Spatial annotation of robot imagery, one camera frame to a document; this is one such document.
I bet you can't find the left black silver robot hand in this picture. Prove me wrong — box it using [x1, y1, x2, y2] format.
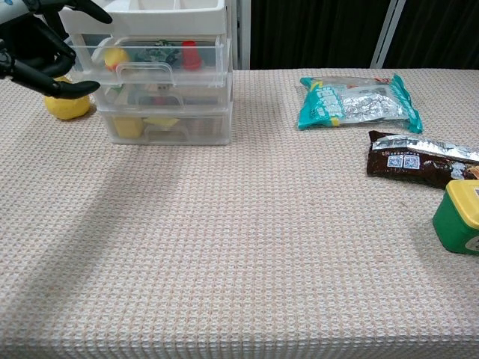
[0, 0, 113, 100]

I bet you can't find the clear plastic drawer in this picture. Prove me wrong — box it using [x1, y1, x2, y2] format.
[97, 82, 231, 112]
[67, 35, 226, 89]
[99, 108, 231, 145]

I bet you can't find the small green candy packet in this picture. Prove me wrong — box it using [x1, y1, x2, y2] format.
[134, 39, 180, 65]

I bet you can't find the white plastic drawer unit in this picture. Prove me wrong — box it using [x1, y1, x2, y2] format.
[59, 0, 235, 147]

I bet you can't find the yellow pear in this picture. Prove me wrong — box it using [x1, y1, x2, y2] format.
[43, 74, 91, 121]

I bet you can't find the yellow rubber duck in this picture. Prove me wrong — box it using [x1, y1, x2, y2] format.
[103, 47, 130, 73]

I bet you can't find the yellow plastic block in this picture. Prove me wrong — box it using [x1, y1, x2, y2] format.
[112, 117, 145, 141]

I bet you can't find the flat yellow piece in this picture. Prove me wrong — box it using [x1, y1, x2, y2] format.
[144, 117, 181, 130]

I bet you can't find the red capped small bottle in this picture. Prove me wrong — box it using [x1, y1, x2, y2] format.
[181, 40, 204, 72]

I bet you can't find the beige waffle tablecloth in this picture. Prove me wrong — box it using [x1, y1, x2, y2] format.
[0, 67, 479, 359]

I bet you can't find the black curtain panel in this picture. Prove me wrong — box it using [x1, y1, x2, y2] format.
[249, 0, 393, 70]
[384, 0, 479, 70]

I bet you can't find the teal silver snack bag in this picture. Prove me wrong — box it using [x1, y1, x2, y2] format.
[296, 73, 424, 135]

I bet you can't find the brown snack bag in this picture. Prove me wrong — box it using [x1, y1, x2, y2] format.
[365, 129, 479, 191]

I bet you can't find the green tub yellow lid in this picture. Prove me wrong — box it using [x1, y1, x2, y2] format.
[432, 179, 479, 257]

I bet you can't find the white frame post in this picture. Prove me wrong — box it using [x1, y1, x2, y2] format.
[369, 0, 407, 70]
[225, 0, 251, 71]

